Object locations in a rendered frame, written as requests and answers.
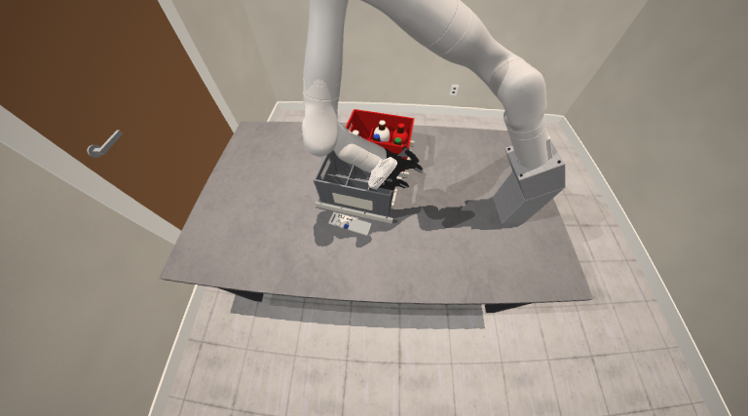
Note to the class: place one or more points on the white paper pick list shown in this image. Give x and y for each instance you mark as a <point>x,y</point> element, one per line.
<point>350,223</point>

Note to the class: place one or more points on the grey divided crate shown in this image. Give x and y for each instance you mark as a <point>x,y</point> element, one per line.
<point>356,193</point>

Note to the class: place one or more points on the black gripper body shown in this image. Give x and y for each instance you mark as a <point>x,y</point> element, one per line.
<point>398,159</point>

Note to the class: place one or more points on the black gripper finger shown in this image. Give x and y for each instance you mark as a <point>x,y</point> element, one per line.
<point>406,163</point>
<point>395,182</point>

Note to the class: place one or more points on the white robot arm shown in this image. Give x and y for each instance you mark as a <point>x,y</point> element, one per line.
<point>451,30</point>

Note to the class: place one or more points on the red crate with dividers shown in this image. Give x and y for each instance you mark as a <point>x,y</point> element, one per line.
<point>364,121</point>

